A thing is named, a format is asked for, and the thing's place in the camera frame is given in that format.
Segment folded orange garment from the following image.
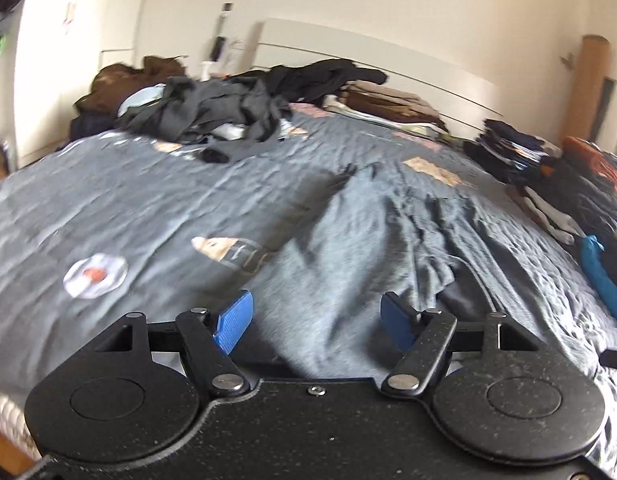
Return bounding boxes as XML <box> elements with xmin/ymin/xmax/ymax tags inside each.
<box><xmin>563</xmin><ymin>136</ymin><xmax>617</xmax><ymax>188</ymax></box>

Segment folded blue garment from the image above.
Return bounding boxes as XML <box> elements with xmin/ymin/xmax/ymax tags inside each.
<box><xmin>575</xmin><ymin>234</ymin><xmax>617</xmax><ymax>335</ymax></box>

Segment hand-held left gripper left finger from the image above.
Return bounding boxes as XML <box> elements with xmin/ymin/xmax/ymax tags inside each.
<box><xmin>94</xmin><ymin>289</ymin><xmax>255</xmax><ymax>397</ymax></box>

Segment light blue garment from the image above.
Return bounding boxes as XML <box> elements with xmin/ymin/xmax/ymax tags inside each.
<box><xmin>117</xmin><ymin>86</ymin><xmax>165</xmax><ymax>117</ymax></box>

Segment stack of folded brown clothes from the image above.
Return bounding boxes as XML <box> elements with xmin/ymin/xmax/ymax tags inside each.
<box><xmin>323</xmin><ymin>82</ymin><xmax>452</xmax><ymax>140</ymax></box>

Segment white wardrobe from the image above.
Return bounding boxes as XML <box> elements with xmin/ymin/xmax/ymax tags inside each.
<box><xmin>11</xmin><ymin>0</ymin><xmax>152</xmax><ymax>168</ymax></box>

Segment grey sweatpants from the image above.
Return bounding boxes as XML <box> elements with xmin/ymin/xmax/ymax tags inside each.
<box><xmin>248</xmin><ymin>162</ymin><xmax>542</xmax><ymax>381</ymax></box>

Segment black puffer jacket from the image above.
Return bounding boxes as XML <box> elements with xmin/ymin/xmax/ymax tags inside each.
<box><xmin>68</xmin><ymin>110</ymin><xmax>120</xmax><ymax>141</ymax></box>

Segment heap of black clothes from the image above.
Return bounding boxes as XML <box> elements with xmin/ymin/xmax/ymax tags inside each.
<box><xmin>227</xmin><ymin>58</ymin><xmax>389</xmax><ymax>106</ymax></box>

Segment stack of folded black clothes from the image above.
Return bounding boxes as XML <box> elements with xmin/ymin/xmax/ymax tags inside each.
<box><xmin>519</xmin><ymin>156</ymin><xmax>617</xmax><ymax>248</ymax></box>

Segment stack of folded navy clothes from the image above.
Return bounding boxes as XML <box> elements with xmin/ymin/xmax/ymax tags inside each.
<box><xmin>463</xmin><ymin>119</ymin><xmax>562</xmax><ymax>186</ymax></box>

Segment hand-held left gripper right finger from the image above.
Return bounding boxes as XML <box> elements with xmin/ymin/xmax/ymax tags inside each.
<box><xmin>380</xmin><ymin>291</ymin><xmax>548</xmax><ymax>397</ymax></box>

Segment pile of dark grey clothes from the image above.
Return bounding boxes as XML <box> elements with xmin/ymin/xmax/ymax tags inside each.
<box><xmin>116</xmin><ymin>76</ymin><xmax>295</xmax><ymax>164</ymax></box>

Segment white mattress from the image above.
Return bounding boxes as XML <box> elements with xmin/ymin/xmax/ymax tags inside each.
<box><xmin>0</xmin><ymin>385</ymin><xmax>42</xmax><ymax>461</ymax></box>

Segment white headboard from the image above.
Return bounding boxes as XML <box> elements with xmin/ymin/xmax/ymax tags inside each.
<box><xmin>251</xmin><ymin>17</ymin><xmax>504</xmax><ymax>133</ymax></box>

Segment brown jacket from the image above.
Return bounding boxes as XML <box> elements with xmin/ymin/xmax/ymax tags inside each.
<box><xmin>75</xmin><ymin>55</ymin><xmax>188</xmax><ymax>117</ymax></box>

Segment grey quilted printed bedspread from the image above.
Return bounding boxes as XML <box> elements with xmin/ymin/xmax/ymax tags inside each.
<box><xmin>0</xmin><ymin>105</ymin><xmax>617</xmax><ymax>476</ymax></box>

